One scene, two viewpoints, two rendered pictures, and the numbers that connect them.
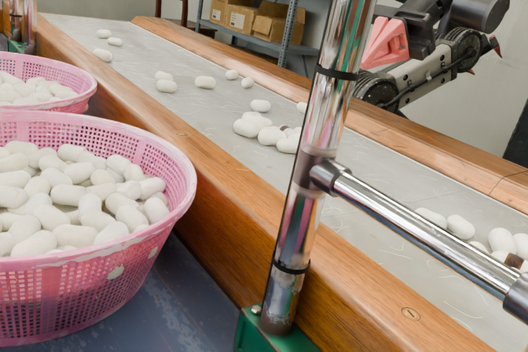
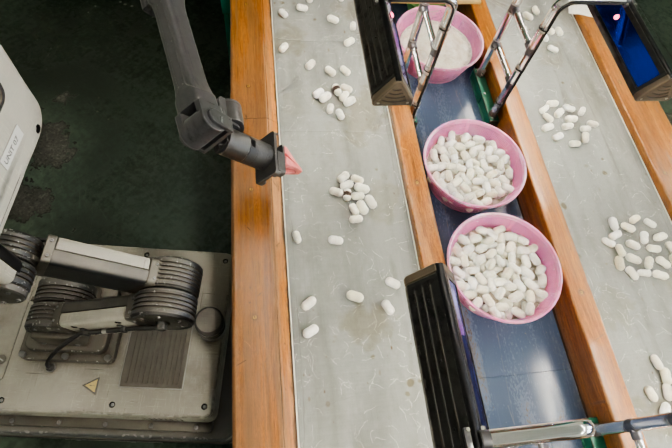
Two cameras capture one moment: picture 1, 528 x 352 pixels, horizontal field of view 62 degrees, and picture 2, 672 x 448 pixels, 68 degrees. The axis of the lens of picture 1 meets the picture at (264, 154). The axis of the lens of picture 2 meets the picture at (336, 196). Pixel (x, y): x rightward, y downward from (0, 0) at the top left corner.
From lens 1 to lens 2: 144 cm
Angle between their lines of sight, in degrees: 97
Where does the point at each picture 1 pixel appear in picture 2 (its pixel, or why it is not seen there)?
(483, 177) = (271, 125)
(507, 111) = not seen: outside the picture
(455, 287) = (360, 95)
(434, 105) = not seen: outside the picture
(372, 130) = (276, 190)
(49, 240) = (467, 142)
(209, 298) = not seen: hidden behind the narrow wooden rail
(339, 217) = (370, 131)
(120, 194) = (445, 159)
